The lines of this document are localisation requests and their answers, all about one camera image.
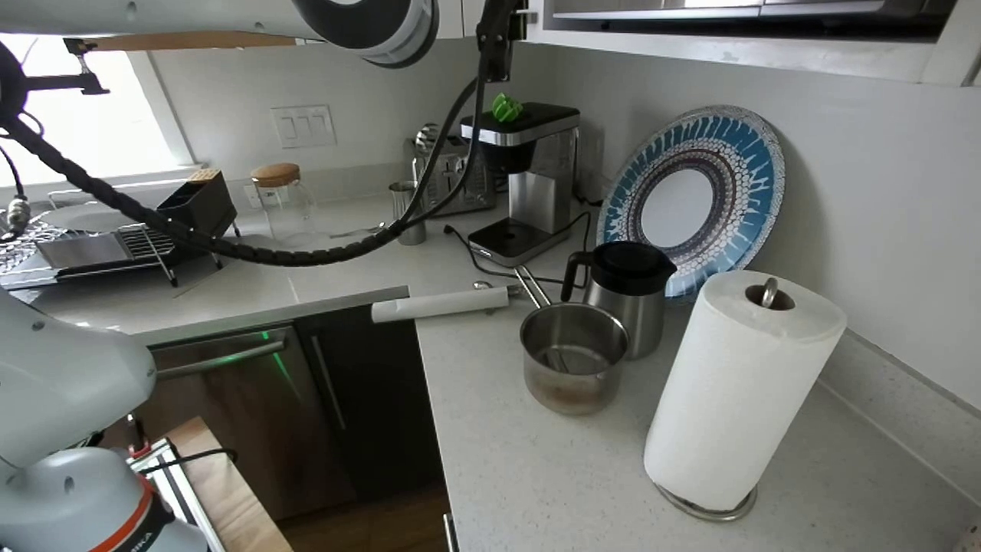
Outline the steel carafe with black lid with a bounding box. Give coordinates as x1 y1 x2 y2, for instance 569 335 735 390
558 240 680 363

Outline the dark drawer cabinet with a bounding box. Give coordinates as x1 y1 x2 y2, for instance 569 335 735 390
291 305 448 506

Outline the blue patterned white plate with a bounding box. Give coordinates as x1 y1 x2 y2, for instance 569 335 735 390
592 101 791 305

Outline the white paper towel roll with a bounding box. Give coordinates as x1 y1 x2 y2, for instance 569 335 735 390
641 266 849 515

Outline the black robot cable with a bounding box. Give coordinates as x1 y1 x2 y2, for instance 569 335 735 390
0 70 498 271

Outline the glass jar with wooden lid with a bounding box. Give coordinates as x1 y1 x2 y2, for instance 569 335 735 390
249 161 310 240

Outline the small steel pot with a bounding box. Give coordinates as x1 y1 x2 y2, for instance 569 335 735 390
514 301 632 421

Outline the steel utensil jar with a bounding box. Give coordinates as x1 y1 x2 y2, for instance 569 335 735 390
389 177 432 248

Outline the dark dishwasher front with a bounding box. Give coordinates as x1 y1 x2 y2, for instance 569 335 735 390
136 323 363 528

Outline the metal paper towel holder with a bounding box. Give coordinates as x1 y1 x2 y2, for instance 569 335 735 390
654 277 799 528

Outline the white wall switch plate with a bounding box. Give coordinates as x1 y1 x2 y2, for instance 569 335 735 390
266 101 340 153

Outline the dark dish rack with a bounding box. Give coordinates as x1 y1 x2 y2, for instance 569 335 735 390
31 221 177 287

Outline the small green plastic object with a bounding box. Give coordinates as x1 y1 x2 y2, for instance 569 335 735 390
485 92 526 126

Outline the black toaster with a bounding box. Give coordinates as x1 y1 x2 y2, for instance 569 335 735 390
154 168 243 260

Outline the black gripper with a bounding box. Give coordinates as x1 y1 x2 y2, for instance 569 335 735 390
473 0 526 85

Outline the black steel coffee machine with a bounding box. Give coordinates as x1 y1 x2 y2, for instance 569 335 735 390
454 98 585 263

